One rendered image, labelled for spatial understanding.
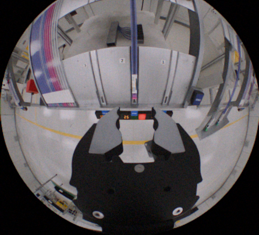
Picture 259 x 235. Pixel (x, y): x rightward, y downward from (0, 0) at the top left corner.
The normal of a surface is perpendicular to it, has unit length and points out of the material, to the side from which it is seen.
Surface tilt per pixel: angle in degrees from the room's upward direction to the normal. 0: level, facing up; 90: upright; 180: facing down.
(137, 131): 0
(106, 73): 44
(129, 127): 0
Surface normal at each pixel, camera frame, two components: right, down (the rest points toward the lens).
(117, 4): 0.00, 1.00
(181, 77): -0.03, 0.68
